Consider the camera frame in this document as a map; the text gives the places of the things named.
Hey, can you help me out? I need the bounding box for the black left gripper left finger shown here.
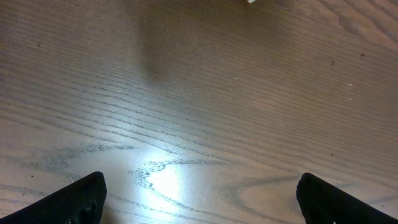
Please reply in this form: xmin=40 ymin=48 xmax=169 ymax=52
xmin=1 ymin=171 xmax=107 ymax=224

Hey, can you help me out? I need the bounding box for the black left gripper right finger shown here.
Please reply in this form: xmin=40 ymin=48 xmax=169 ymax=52
xmin=296 ymin=172 xmax=397 ymax=224

